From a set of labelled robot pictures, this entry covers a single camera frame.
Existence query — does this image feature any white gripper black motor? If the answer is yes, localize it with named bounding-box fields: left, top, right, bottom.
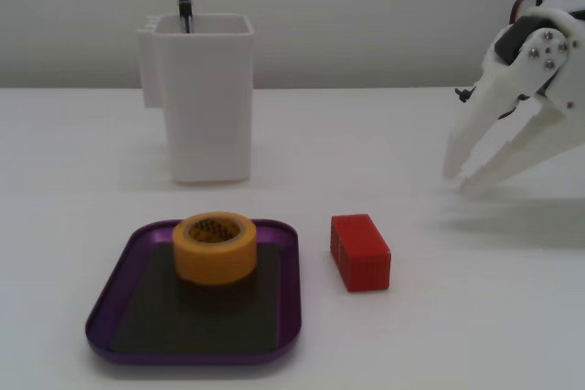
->
left=441, top=6, right=585, bottom=200

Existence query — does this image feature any red cube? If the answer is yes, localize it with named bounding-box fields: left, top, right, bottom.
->
left=329, top=213, right=392, bottom=293

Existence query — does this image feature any purple metal tray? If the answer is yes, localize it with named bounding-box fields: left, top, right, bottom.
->
left=85, top=218, right=303, bottom=367

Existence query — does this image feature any white plastic pen holder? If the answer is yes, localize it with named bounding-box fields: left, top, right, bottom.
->
left=135, top=14, right=255, bottom=185

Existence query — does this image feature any yellow masking tape roll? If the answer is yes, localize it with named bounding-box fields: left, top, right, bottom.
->
left=172, top=210, right=259, bottom=287

